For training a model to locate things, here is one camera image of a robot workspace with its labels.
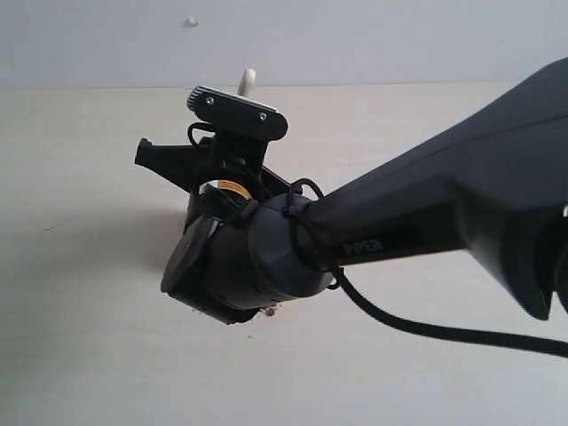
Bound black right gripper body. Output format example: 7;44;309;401
187;128;291;200

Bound white paint brush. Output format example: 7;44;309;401
237;68;256;98

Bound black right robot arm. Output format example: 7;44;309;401
135;59;567;324

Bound brown beans and white crumbs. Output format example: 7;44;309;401
190;304;280;341

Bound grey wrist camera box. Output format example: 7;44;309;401
186;85;288;142

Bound small white wall plug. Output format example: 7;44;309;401
183;16;201;28

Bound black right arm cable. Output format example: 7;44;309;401
185;122;568;359

